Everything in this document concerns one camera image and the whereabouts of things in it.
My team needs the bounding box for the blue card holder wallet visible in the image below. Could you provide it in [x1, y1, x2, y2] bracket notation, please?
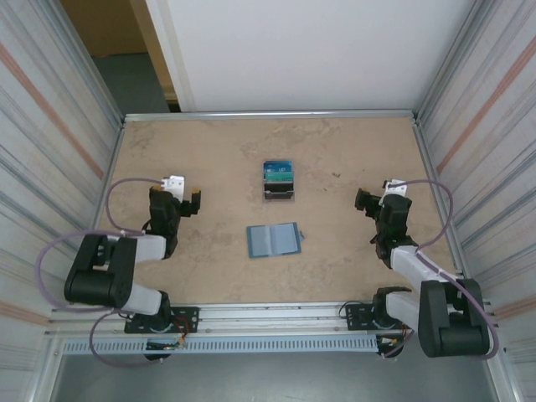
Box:
[245, 220, 306, 260]

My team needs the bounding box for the clear acrylic card stand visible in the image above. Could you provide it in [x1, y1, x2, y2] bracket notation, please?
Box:
[262, 160, 297, 204]

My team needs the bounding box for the ribbed translucent side panel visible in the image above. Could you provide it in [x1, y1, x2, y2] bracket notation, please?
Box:
[0, 0, 125, 402]
[418, 0, 536, 402]

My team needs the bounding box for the small circuit board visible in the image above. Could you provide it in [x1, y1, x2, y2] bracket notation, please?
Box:
[145, 337, 186, 351]

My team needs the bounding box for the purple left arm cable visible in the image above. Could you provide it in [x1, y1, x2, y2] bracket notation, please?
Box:
[35, 178, 167, 367]

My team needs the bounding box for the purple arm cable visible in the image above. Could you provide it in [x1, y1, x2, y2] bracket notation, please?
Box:
[35, 178, 167, 367]
[387, 178, 502, 361]

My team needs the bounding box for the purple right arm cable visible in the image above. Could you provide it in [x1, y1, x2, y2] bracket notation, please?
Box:
[387, 178, 502, 361]

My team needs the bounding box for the aluminium frame side bar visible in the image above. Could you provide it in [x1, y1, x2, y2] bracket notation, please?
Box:
[412, 116, 477, 298]
[73, 119, 127, 305]

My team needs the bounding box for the aluminium frame cross bar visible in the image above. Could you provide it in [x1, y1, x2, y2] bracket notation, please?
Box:
[123, 109, 420, 124]

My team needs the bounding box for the aluminium corner post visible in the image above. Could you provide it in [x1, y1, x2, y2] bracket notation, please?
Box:
[416, 0, 497, 125]
[56, 0, 127, 126]

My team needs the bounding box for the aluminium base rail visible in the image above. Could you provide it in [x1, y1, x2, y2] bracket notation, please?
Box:
[49, 301, 502, 339]

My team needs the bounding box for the white door frame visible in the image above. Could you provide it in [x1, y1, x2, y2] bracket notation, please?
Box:
[144, 0, 198, 113]

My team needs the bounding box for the grey slotted cable duct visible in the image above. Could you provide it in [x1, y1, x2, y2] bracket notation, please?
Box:
[61, 337, 380, 356]

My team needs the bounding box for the brown wooden wall panel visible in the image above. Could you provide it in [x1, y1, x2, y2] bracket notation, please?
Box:
[60, 0, 148, 58]

